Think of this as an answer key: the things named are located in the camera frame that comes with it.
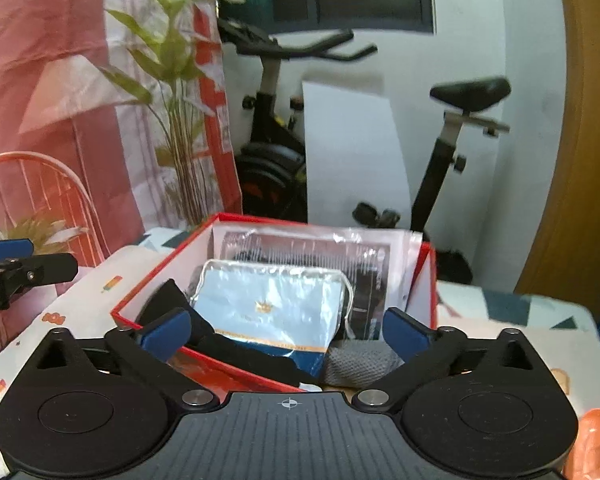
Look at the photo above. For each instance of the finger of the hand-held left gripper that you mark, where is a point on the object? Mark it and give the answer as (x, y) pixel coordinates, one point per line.
(5, 249)
(45, 267)

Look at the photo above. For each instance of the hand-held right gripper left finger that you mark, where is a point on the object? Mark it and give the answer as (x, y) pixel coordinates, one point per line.
(165, 331)

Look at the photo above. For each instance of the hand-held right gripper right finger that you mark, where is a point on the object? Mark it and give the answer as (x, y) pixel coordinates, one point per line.
(406, 332)

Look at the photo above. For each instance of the grey knitted cloth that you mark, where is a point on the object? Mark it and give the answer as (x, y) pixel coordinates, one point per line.
(360, 365)

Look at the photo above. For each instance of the red cardboard box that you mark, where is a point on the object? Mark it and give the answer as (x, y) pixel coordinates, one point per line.
(180, 260)

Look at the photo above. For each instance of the black cloth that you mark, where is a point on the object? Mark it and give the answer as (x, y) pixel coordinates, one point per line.
(250, 357)

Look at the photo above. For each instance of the clear printed plastic bag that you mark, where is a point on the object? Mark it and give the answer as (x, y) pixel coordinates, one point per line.
(305, 247)

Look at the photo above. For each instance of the white printed blanket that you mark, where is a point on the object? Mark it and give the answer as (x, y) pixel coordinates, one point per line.
(95, 280)

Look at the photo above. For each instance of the white board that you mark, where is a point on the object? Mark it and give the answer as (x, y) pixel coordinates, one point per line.
(355, 160)

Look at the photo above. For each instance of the black exercise bike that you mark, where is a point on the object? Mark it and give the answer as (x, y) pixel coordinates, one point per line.
(265, 170)

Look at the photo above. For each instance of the orange plastic bag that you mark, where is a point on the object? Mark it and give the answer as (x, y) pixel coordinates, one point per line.
(597, 445)

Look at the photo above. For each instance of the brown wooden panel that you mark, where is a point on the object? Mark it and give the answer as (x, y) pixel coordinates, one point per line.
(575, 135)

